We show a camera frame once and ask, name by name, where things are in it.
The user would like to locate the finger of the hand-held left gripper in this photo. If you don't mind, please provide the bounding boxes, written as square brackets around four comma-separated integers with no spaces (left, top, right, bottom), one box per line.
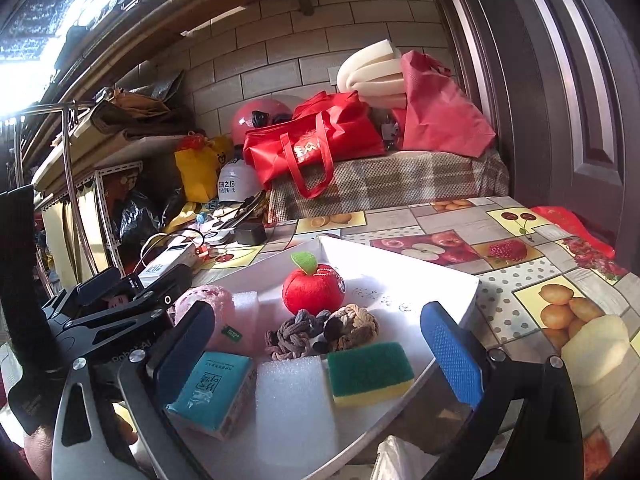
[75,267,124,306]
[130,264,193,312]

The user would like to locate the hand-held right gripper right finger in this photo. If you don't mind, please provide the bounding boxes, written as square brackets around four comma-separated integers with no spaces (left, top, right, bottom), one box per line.
[420,301,585,480]

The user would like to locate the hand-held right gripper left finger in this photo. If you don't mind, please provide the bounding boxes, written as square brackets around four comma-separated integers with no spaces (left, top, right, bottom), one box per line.
[51,301,217,480]

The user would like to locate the pink plush toy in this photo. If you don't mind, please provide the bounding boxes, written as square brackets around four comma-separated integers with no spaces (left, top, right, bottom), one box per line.
[174,285,236,353]

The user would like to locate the teal tissue pack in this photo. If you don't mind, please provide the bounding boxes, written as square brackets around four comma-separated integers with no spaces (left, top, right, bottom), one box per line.
[165,351,254,441]

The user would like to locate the shallow white cardboard tray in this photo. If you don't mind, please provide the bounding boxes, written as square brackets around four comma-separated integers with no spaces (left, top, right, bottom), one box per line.
[165,235,481,480]

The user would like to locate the green and yellow sponge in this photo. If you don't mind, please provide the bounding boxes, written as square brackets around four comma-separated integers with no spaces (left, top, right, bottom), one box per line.
[327,341,416,408]

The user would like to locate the beige braided rope knot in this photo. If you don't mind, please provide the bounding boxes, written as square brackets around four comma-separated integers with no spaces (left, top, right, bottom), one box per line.
[325,304,380,353]

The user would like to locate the grey braided rope knot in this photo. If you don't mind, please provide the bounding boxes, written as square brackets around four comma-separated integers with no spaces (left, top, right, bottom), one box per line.
[264,309,333,361]

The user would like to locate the red plush apple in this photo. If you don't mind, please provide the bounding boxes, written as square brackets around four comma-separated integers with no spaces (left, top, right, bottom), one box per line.
[281,251,347,317]

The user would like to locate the person's left hand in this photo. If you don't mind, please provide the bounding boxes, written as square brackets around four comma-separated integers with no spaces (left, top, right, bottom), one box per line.
[22,430,56,480]

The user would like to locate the white power strip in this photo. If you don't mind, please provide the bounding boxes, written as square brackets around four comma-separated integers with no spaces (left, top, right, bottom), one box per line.
[136,242,198,288]

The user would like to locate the yellow curtain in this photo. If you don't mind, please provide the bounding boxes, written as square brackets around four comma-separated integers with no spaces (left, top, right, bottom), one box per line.
[40,190,118,291]

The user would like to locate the black plastic bag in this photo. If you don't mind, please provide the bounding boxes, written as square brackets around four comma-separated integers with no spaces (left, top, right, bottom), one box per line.
[112,190,186,248]

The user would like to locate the fruit print tablecloth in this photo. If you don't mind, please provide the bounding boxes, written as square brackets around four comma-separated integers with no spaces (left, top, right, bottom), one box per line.
[135,195,640,480]

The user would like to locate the black power adapter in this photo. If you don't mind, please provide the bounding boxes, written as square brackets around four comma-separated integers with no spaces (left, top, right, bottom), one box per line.
[235,221,267,246]

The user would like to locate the white angle iron shelf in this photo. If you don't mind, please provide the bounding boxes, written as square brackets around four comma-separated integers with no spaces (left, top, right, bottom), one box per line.
[32,160,146,281]

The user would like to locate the white sock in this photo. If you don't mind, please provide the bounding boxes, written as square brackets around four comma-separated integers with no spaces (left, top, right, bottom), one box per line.
[372,435,443,480]

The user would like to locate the yellow bag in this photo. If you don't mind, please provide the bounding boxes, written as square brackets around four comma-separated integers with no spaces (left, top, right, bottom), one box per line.
[174,132,235,203]

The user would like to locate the chrome metal rack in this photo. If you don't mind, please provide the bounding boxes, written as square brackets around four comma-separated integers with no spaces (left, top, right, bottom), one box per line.
[10,101,126,281]

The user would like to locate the white helmet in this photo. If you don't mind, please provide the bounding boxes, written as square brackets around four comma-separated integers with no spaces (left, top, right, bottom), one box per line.
[216,159,263,206]

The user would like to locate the stack of cardboard sheets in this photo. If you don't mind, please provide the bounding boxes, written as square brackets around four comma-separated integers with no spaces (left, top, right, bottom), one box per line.
[32,130,196,191]

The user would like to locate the cream plush toy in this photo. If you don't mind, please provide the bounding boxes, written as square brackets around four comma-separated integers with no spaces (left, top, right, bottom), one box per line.
[560,312,630,393]

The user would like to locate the brown folded bags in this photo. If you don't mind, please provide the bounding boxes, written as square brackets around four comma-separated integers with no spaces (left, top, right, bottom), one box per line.
[90,70,193,136]

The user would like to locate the plaid cloth covered bench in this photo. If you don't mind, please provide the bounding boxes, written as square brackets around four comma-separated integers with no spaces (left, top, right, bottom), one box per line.
[267,149,511,223]

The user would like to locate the pink helmet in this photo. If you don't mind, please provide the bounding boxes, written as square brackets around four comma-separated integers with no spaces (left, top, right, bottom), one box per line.
[230,99,295,146]

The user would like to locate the red tote bag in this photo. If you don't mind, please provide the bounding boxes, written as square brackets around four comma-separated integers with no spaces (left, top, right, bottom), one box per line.
[243,91,386,200]

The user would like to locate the red plastic bag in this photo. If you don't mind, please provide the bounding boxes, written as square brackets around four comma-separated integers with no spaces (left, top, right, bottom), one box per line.
[400,50,498,158]

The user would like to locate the bundle of bamboo poles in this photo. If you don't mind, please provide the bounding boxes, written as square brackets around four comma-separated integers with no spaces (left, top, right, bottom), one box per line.
[20,0,301,161]

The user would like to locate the brown door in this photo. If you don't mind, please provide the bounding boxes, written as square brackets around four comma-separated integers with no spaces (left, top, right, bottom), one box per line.
[417,0,640,281]

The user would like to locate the cream foam roll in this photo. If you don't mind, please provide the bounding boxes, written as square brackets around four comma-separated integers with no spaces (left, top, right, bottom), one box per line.
[336,44,406,108]

